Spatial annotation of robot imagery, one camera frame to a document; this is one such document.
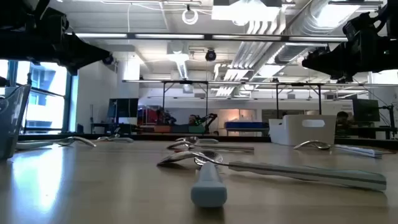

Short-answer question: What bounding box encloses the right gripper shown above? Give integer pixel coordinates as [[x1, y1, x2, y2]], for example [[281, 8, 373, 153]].
[[302, 21, 389, 82]]

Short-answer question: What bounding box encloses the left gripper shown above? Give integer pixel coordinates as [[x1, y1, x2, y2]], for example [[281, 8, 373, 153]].
[[30, 32, 113, 76]]

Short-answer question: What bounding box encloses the dark monitor on arm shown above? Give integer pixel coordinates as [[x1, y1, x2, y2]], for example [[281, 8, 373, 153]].
[[352, 98, 381, 123]]

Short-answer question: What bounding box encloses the person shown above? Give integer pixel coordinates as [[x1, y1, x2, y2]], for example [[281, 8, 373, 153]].
[[335, 111, 351, 126]]

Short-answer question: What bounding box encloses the window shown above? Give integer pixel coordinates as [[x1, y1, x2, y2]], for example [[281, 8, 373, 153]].
[[0, 60, 73, 133]]

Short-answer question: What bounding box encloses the dark monitor screen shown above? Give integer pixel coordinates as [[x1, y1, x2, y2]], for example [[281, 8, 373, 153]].
[[107, 98, 139, 125]]

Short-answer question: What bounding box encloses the white plastic bin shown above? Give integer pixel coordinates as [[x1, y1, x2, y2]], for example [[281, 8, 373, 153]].
[[269, 114, 337, 146]]

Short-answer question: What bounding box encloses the grey translucent plastic bin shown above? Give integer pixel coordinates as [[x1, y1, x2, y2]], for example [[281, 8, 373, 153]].
[[0, 83, 32, 160]]

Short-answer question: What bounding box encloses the blue storage bin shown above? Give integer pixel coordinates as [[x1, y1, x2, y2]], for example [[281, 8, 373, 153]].
[[224, 121, 270, 131]]

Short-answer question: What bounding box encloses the overhead beam with light strip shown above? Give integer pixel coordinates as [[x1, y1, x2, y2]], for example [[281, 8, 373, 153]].
[[67, 32, 349, 43]]

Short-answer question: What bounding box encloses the black background table frame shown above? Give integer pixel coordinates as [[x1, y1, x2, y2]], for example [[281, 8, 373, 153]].
[[161, 79, 209, 125], [275, 82, 323, 116]]

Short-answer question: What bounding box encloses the silver air duct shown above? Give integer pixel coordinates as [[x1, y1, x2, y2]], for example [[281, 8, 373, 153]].
[[273, 0, 385, 65]]

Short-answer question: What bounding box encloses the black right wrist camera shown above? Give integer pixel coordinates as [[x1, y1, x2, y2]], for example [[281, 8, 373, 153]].
[[341, 12, 379, 37]]

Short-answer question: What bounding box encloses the white cable coil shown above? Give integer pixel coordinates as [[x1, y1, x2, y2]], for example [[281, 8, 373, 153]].
[[182, 8, 199, 26]]

